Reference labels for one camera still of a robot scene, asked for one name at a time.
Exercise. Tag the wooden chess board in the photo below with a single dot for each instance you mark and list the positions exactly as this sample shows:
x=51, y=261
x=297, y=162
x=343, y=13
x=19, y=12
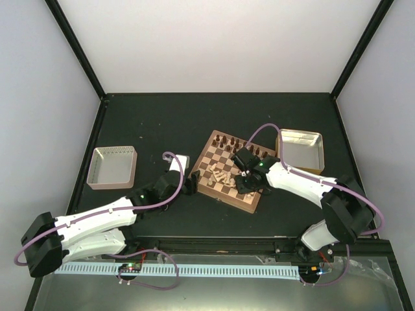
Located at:
x=219, y=191

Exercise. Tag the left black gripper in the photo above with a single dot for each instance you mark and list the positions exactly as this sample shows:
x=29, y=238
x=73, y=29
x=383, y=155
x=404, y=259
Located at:
x=192, y=183

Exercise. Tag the pile of light chess pieces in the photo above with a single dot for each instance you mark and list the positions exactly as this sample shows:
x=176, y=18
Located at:
x=219, y=176

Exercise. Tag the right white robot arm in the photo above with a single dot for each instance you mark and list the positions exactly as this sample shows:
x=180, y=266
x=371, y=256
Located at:
x=347, y=211

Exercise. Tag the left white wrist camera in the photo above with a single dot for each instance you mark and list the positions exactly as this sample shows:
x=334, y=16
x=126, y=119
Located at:
x=180, y=161

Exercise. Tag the light blue slotted cable duct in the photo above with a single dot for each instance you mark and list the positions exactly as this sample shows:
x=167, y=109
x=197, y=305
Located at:
x=181, y=270

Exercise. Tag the pink plastic tray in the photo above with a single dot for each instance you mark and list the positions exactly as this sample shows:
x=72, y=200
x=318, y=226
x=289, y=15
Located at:
x=112, y=167

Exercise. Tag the row of dark chess pieces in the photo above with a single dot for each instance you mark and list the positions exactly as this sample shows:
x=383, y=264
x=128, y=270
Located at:
x=222, y=145

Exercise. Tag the silver metal tin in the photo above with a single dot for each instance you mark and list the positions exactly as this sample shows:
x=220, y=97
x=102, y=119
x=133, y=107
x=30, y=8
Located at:
x=301, y=149

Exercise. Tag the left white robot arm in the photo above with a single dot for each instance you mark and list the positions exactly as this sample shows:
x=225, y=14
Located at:
x=51, y=241

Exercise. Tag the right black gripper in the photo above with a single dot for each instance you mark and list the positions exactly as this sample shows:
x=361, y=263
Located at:
x=241, y=188

